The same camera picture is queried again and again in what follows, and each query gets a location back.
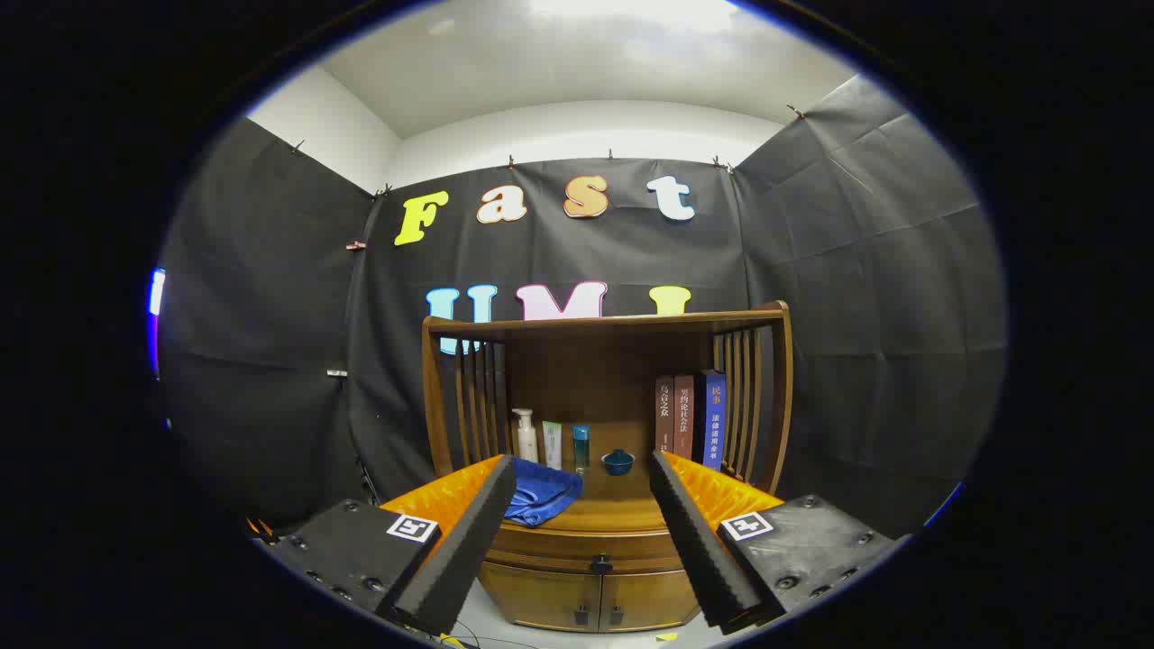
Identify reddish brown book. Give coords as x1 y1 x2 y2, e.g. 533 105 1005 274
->
673 374 696 462

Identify dark brown book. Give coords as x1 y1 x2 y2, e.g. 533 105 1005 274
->
655 375 675 456

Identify blue folded towel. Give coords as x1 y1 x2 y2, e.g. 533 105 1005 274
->
503 457 584 528

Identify white pump bottle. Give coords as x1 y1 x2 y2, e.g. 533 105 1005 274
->
512 407 539 464

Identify wooden countertop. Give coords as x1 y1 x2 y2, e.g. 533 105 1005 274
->
505 455 673 535

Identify wooden cabinet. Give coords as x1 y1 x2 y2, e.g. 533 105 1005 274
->
421 300 794 634

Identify blue book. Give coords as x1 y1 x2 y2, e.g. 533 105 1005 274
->
692 369 728 471

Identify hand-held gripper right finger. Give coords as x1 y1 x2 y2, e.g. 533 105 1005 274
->
649 449 902 636

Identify wooden drawer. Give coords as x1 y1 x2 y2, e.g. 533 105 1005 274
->
487 523 691 574

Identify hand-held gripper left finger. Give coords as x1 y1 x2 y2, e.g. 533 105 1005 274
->
270 453 519 637

